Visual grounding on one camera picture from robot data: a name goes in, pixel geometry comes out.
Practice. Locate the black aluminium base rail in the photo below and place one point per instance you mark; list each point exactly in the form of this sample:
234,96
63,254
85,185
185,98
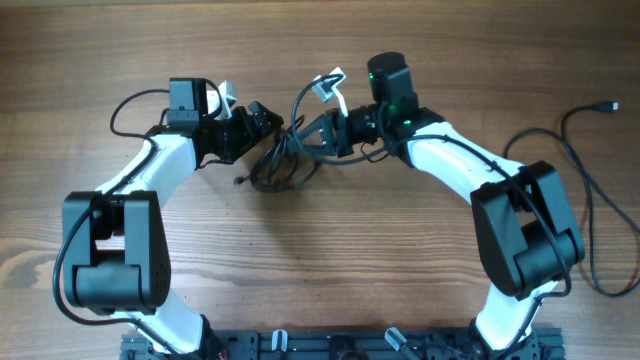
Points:
434,343

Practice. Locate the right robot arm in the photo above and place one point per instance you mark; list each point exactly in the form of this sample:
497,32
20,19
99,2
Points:
526,231

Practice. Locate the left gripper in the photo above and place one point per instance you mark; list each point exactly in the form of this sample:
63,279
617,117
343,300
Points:
251,136

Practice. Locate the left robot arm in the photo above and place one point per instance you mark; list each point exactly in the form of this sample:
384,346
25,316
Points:
114,266

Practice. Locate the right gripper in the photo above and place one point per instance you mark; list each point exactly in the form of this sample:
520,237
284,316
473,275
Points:
343,132

